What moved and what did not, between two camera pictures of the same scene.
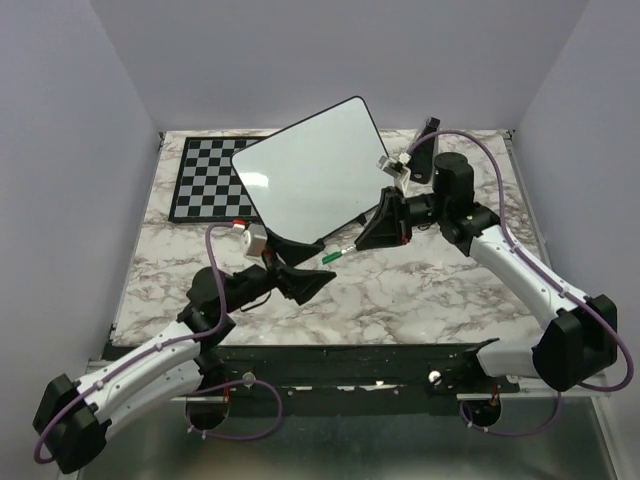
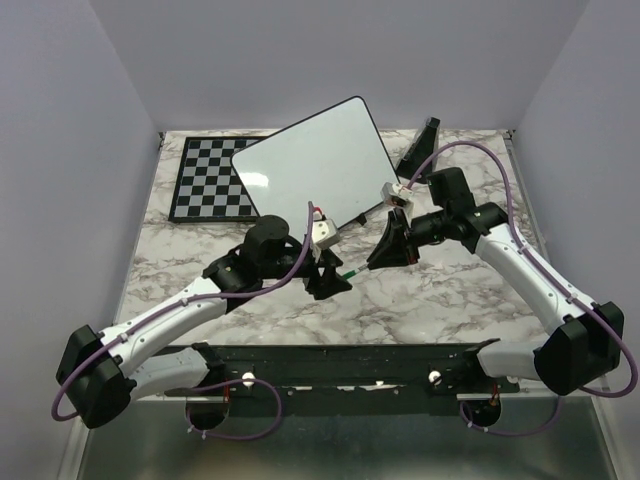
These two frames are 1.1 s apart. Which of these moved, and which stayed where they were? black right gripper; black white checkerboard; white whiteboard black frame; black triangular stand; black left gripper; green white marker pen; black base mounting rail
Moved: black right gripper; green white marker pen; black left gripper
Stayed: black white checkerboard; black base mounting rail; white whiteboard black frame; black triangular stand
